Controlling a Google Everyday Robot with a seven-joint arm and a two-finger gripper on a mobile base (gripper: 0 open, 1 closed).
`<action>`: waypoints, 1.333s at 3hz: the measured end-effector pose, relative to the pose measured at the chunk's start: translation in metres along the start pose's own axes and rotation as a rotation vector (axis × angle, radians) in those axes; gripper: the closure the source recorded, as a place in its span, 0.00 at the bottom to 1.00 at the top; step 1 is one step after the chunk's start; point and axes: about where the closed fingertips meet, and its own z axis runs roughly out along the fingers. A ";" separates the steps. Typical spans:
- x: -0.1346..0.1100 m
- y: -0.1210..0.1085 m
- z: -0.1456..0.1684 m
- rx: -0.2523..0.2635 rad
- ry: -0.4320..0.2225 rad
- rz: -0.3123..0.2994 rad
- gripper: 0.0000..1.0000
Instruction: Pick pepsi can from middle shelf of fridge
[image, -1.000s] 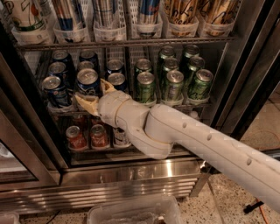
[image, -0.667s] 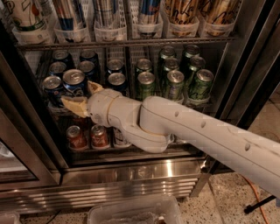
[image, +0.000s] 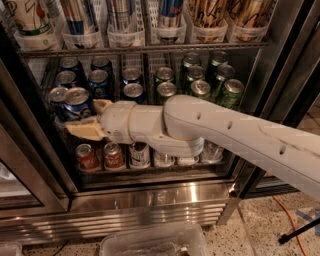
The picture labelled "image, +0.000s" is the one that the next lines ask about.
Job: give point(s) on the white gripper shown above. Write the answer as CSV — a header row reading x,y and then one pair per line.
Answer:
x,y
116,121

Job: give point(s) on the blue pepsi can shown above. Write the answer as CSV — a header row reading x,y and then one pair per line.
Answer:
x,y
56,99
72,64
78,104
100,85
102,63
134,92
67,79
132,75

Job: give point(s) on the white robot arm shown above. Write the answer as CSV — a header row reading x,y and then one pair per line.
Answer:
x,y
182,125

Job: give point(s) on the red soda can left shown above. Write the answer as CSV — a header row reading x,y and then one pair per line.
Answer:
x,y
86,157

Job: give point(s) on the red soda can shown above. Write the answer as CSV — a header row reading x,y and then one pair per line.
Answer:
x,y
113,158
86,157

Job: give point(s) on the red soda can right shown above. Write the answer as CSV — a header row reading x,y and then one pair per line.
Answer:
x,y
113,158

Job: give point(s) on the steel fridge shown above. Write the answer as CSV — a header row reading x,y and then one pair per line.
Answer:
x,y
102,203

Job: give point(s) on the green can front left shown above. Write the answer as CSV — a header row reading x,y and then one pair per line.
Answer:
x,y
164,91

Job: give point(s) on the green can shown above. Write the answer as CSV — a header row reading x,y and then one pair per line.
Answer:
x,y
189,59
200,89
195,73
223,73
164,91
231,93
217,58
164,74

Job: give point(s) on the fridge glass door left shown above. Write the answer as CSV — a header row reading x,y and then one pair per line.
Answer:
x,y
33,190

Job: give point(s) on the clear water bottle middle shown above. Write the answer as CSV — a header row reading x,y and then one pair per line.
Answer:
x,y
186,161

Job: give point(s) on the clear water bottle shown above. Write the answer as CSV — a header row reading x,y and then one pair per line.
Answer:
x,y
186,161
163,160
211,153

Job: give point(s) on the blue silver tall can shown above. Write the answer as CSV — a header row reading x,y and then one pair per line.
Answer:
x,y
80,16

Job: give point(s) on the silver striped tall can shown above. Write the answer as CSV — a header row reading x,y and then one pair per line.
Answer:
x,y
120,14

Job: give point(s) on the green can front middle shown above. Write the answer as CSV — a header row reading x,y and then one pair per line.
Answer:
x,y
200,89

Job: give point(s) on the green can back middle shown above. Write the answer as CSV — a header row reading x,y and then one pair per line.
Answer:
x,y
189,59

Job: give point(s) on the white printed tall can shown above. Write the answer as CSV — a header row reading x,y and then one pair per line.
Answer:
x,y
30,17

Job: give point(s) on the blue red energy can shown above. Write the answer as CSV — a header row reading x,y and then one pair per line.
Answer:
x,y
169,13

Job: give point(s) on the green can back right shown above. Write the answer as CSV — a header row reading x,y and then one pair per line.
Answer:
x,y
217,58

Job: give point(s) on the green can front right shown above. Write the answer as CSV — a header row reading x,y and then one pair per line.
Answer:
x,y
231,93

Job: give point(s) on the gold tall can left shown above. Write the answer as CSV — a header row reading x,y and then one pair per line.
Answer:
x,y
207,13

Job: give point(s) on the gold tall can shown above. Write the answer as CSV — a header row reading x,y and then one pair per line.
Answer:
x,y
249,13
207,13

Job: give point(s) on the gold tall can right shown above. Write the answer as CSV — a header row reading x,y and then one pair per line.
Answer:
x,y
249,13

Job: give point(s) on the fridge sliding door right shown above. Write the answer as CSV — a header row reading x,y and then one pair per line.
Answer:
x,y
282,87

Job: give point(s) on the clear water bottle left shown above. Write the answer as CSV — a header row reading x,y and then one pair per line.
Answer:
x,y
163,160

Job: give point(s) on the clear water bottle right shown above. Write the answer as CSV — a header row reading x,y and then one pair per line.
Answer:
x,y
211,153

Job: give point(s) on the clear plastic bin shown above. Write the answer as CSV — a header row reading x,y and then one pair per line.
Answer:
x,y
161,240

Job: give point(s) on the black stand leg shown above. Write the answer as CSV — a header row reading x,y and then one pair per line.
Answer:
x,y
286,237

